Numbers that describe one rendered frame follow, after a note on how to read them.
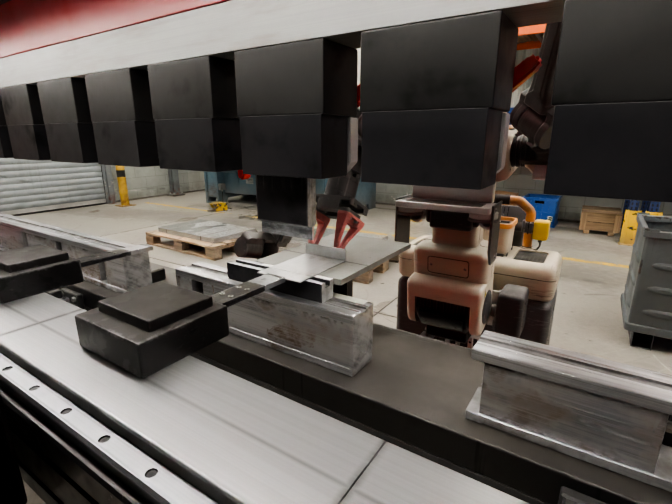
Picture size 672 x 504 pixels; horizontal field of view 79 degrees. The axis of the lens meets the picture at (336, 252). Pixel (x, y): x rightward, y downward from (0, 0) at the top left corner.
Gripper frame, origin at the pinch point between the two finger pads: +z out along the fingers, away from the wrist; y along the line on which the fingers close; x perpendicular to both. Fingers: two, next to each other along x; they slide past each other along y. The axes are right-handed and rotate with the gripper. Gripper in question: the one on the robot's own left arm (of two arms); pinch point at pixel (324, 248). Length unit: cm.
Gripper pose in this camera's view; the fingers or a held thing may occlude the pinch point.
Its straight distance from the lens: 74.0
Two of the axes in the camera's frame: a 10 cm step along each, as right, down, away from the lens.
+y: 8.2, 1.5, -5.5
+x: 5.0, 2.6, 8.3
